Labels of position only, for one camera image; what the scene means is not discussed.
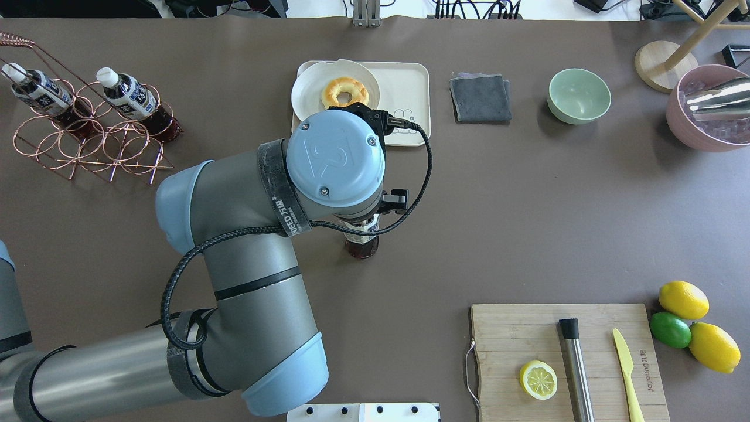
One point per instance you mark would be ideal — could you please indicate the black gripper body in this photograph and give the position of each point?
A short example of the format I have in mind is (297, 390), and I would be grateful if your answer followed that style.
(396, 200)

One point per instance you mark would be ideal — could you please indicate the dark tea bottle white cap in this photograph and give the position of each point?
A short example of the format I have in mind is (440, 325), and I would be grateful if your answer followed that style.
(359, 246)

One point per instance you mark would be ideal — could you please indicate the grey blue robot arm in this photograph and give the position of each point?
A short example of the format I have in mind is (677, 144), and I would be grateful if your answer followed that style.
(234, 314)

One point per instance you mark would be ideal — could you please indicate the cream rectangular tray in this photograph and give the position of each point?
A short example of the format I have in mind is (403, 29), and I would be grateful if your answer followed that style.
(398, 87)

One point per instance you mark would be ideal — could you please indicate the tea bottle right in rack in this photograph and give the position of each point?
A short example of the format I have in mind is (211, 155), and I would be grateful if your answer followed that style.
(137, 103)

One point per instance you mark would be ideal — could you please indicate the tea bottle in rack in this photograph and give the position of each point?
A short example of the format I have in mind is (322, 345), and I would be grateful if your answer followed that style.
(47, 97)
(137, 103)

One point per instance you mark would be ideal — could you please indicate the tea bottle left in rack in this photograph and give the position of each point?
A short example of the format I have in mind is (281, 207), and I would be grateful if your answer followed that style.
(47, 97)

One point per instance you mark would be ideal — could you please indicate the glazed donut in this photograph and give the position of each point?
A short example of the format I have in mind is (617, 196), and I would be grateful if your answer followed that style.
(343, 92)

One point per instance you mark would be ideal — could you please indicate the grey folded cloth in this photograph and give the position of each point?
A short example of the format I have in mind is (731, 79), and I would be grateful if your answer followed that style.
(480, 98)

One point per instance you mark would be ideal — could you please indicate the white plate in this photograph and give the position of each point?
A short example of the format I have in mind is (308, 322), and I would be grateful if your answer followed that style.
(320, 85)

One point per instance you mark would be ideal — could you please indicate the bamboo cutting board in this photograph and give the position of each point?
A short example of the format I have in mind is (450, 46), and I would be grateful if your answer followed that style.
(507, 336)

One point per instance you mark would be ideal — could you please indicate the green ceramic bowl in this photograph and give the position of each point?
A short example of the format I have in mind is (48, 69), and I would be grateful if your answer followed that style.
(578, 96)

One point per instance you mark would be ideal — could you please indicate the steel muddler black tip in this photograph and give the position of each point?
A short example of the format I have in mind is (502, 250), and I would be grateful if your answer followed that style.
(581, 399)

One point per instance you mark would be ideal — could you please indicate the half lemon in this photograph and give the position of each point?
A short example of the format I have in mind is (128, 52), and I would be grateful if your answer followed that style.
(538, 379)

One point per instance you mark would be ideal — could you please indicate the whole lemon upper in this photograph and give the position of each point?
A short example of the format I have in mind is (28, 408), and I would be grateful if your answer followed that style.
(684, 299)

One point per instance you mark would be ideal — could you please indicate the whole lemon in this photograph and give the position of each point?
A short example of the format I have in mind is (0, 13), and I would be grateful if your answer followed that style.
(684, 299)
(714, 348)

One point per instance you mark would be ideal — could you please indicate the green lime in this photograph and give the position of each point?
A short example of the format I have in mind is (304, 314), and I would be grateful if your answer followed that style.
(669, 329)

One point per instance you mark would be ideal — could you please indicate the pink ice bowl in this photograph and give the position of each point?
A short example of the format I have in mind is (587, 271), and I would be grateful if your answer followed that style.
(713, 136)

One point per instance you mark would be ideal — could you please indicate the yellow plastic knife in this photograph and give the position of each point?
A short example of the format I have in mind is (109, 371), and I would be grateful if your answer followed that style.
(627, 367)

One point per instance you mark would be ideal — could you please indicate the whole lemon lower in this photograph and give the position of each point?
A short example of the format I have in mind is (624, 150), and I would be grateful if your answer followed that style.
(714, 348)

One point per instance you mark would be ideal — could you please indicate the steel ice scoop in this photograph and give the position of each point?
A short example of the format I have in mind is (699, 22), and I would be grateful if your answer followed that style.
(726, 101)

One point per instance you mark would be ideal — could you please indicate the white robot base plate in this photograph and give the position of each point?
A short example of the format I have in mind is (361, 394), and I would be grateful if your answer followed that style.
(408, 411)

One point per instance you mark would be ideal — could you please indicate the copper wire bottle rack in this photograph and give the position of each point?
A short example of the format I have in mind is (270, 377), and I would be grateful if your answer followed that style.
(118, 146)

